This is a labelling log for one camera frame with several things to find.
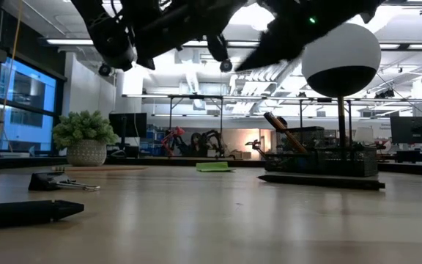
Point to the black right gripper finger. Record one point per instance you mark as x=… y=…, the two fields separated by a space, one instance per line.
x=277 y=51

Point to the orange pencil pink eraser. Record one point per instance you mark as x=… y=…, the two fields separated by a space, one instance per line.
x=288 y=135

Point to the green sticky note pad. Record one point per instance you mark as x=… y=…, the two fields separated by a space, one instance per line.
x=214 y=166

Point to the black binder clip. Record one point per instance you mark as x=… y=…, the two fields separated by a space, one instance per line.
x=44 y=182

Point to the red background robot arm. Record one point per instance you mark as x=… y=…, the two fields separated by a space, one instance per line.
x=172 y=135

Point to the dark background robot arm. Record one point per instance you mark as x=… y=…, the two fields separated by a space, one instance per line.
x=211 y=141

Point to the black mesh desk organizer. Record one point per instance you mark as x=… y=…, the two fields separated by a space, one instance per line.
x=343 y=163

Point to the black ceiling spotlight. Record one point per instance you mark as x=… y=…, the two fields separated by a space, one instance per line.
x=104 y=70
x=226 y=66

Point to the white globe table lamp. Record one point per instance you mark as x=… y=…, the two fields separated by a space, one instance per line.
x=343 y=47

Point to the black background monitor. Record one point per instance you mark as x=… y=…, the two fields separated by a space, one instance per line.
x=414 y=130
x=128 y=124

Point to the cardboard box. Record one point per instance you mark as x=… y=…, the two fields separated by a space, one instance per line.
x=242 y=155

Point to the blue storage bins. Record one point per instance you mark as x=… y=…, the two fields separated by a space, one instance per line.
x=156 y=146

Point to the green plant in patterned pot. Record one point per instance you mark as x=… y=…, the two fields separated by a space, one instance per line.
x=85 y=132

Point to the dark framed window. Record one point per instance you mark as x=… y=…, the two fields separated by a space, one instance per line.
x=28 y=88

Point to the black background desk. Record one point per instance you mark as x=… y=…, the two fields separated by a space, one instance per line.
x=416 y=155

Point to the black background frame stand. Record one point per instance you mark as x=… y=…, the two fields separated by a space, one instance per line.
x=196 y=97

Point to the black aluminium table frame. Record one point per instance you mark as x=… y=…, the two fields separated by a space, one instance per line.
x=152 y=161

